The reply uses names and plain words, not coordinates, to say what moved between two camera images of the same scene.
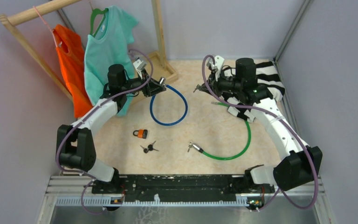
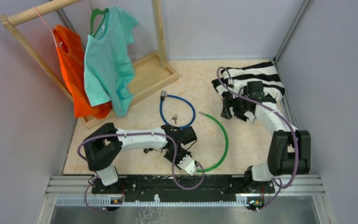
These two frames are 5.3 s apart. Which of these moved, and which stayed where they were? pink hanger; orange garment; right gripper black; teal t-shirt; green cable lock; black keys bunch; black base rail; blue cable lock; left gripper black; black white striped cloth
Moved: left gripper black; green cable lock; blue cable lock; right gripper black
Stayed: orange garment; black keys bunch; black white striped cloth; black base rail; teal t-shirt; pink hanger
